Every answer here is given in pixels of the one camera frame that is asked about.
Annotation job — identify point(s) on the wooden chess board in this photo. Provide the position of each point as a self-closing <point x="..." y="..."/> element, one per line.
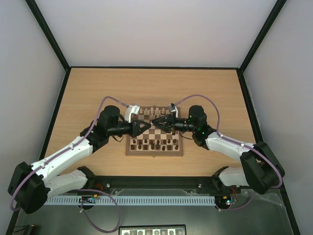
<point x="155" y="134"/>

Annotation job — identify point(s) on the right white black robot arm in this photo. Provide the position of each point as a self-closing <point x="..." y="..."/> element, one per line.
<point x="260" y="169"/>

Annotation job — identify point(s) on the right controller board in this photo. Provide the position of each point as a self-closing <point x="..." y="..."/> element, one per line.
<point x="228" y="199"/>

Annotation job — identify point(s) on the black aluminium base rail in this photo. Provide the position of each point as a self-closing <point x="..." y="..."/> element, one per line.
<point x="203" y="185"/>

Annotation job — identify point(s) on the controller board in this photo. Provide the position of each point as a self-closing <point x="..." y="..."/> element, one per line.
<point x="91" y="199"/>
<point x="228" y="199"/>

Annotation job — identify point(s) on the dark chess pieces back row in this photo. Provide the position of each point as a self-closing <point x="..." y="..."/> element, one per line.
<point x="161" y="142"/>

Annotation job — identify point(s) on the dark chess pieces front row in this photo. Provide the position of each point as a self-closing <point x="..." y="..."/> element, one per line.
<point x="154" y="147"/>

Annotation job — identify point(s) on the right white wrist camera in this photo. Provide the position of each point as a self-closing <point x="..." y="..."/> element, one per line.
<point x="173" y="109"/>

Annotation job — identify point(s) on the left controller board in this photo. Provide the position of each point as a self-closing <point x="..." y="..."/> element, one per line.
<point x="91" y="199"/>

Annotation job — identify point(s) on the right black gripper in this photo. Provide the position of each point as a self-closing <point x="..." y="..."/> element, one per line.
<point x="171" y="124"/>

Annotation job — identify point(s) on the light blue cable duct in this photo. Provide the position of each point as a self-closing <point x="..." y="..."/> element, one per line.
<point x="138" y="201"/>

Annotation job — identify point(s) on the printed reference sheet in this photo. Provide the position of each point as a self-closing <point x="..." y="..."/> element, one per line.
<point x="153" y="230"/>

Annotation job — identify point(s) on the dark chess pieces row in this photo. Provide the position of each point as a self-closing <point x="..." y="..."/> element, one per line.
<point x="154" y="147"/>
<point x="161" y="142"/>

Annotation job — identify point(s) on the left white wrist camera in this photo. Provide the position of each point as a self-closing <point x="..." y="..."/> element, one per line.
<point x="131" y="110"/>

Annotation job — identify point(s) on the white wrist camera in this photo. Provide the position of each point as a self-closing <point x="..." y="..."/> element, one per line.
<point x="131" y="110"/>
<point x="173" y="109"/>

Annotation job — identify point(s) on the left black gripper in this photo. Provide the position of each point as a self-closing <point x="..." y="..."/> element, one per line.
<point x="136" y="131"/>

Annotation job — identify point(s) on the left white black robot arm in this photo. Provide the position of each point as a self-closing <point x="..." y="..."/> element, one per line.
<point x="33" y="184"/>

